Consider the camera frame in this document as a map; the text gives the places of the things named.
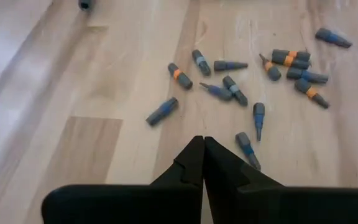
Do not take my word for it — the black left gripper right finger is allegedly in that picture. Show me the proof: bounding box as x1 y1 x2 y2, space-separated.
203 136 358 224

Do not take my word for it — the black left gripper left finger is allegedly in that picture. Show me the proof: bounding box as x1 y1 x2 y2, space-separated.
41 135 205 224

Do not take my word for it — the small dark screwdriver bit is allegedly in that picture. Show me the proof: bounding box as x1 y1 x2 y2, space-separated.
222 75 249 107
145 96 180 127
235 131 262 172
294 78 330 110
252 102 266 142
199 82 234 101
314 27 353 49
191 49 212 77

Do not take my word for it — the orange-collared screwdriver bit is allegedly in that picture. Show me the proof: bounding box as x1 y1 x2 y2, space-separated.
271 49 311 62
258 53 282 82
271 55 311 70
167 62 194 91

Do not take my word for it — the blue-collared screwdriver bit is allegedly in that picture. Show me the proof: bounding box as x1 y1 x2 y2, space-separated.
213 60 249 73

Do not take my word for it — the blue-collared torx bit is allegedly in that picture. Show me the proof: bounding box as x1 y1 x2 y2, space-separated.
286 67 329 85

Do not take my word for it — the green-collared screwdriver bit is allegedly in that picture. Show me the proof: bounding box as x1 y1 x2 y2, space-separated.
78 0 93 12

